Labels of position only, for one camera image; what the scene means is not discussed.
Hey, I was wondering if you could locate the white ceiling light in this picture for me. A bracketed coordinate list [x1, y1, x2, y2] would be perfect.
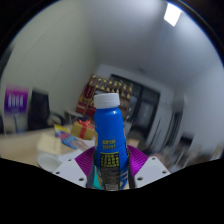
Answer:
[163, 2, 183, 28]

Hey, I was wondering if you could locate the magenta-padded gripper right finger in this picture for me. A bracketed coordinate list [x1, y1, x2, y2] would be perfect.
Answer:
[127, 144, 172, 189]

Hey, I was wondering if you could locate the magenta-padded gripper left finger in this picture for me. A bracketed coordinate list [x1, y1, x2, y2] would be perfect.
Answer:
[52, 146, 98, 189]

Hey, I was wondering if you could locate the teal book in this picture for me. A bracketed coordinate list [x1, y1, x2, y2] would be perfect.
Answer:
[92, 165, 105, 190]

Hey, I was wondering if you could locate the purple sign board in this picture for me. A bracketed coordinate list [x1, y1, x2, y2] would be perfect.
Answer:
[3, 84, 30, 115]

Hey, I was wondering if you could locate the black-framed glass door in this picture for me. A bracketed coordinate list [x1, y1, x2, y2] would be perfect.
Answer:
[133, 84, 162, 135]

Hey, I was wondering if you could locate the black office chair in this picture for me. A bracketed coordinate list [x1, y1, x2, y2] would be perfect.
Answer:
[27, 90, 66, 132]

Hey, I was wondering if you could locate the colourful printed magazine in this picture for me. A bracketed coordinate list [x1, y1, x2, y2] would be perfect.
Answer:
[53, 123, 87, 150]

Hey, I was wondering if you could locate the blue white-capped drink bottle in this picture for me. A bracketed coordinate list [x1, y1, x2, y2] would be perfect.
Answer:
[93, 92, 131, 192]

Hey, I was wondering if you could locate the wooden shelf unit with trophies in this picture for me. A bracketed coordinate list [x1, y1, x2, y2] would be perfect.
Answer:
[75, 73, 134, 118]

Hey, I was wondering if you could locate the yellow red-ribboned gift box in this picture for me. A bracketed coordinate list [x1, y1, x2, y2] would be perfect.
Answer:
[70, 118, 96, 141]

